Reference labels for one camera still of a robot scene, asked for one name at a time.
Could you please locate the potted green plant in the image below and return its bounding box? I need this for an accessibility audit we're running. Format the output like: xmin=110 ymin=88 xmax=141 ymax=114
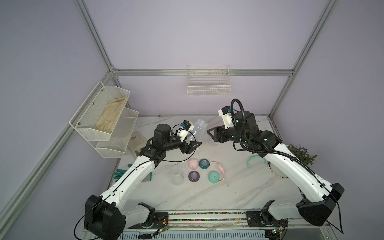
xmin=268 ymin=144 xmax=318 ymax=179

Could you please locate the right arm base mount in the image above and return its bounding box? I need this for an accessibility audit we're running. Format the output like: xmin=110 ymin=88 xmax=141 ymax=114
xmin=246 ymin=200 xmax=287 ymax=228

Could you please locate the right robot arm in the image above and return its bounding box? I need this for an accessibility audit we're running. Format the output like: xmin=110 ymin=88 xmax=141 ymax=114
xmin=207 ymin=99 xmax=345 ymax=227

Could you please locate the teal bottle cap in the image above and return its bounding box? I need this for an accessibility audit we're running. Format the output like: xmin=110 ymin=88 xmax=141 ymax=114
xmin=208 ymin=171 xmax=220 ymax=184

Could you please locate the teal nipple collar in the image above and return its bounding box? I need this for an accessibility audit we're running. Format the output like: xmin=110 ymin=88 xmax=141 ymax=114
xmin=199 ymin=159 xmax=210 ymax=170

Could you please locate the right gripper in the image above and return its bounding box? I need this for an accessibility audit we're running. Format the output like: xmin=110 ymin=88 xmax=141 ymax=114
xmin=208 ymin=124 xmax=250 ymax=145

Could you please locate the green rubber glove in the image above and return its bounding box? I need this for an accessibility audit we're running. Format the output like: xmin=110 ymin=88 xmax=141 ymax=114
xmin=113 ymin=164 xmax=153 ymax=182

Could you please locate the white mesh shelf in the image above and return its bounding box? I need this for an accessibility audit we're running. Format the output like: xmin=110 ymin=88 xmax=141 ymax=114
xmin=69 ymin=82 xmax=131 ymax=142
xmin=96 ymin=108 xmax=139 ymax=159

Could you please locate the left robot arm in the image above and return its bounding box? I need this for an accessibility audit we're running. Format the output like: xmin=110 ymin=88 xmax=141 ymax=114
xmin=82 ymin=121 xmax=202 ymax=240

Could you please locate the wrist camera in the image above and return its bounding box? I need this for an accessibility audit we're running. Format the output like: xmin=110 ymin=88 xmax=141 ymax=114
xmin=176 ymin=120 xmax=195 ymax=142
xmin=218 ymin=106 xmax=234 ymax=129

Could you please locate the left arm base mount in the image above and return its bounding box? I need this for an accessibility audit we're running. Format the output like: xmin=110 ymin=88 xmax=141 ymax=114
xmin=140 ymin=212 xmax=169 ymax=229

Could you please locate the white mesh lower shelf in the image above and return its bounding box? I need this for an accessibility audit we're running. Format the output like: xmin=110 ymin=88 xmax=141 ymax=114
xmin=96 ymin=108 xmax=139 ymax=159

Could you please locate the beige glove on table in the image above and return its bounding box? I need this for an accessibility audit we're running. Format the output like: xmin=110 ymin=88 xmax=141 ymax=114
xmin=127 ymin=131 xmax=148 ymax=159

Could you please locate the beige cloth glove in shelf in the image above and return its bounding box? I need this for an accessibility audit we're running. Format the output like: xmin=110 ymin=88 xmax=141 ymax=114
xmin=94 ymin=97 xmax=128 ymax=134

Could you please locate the aluminium front rail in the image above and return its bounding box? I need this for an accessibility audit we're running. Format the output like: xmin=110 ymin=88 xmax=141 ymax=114
xmin=119 ymin=208 xmax=331 ymax=233

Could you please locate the white wire wall basket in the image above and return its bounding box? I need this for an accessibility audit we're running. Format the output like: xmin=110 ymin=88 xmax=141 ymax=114
xmin=187 ymin=65 xmax=232 ymax=97

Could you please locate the white mesh upper shelf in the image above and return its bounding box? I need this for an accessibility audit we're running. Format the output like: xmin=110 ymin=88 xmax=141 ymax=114
xmin=69 ymin=82 xmax=131 ymax=142

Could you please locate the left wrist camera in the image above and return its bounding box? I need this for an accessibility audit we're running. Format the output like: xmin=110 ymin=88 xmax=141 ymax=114
xmin=176 ymin=120 xmax=195 ymax=142

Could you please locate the teal bottle handle ring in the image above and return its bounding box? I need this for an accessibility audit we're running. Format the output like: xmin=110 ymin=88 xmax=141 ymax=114
xmin=246 ymin=155 xmax=268 ymax=169

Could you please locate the pink bottle cap centre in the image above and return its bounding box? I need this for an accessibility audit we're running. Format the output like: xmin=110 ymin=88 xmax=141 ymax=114
xmin=188 ymin=159 xmax=199 ymax=171

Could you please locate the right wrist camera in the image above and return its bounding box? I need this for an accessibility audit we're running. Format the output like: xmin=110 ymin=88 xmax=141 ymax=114
xmin=218 ymin=106 xmax=234 ymax=129

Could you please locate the pink handle ring centre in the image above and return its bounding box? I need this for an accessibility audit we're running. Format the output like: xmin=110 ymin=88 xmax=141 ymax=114
xmin=209 ymin=161 xmax=226 ymax=183

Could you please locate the purple nipple collar front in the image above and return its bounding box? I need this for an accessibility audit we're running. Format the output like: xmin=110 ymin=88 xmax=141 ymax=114
xmin=188 ymin=171 xmax=200 ymax=183

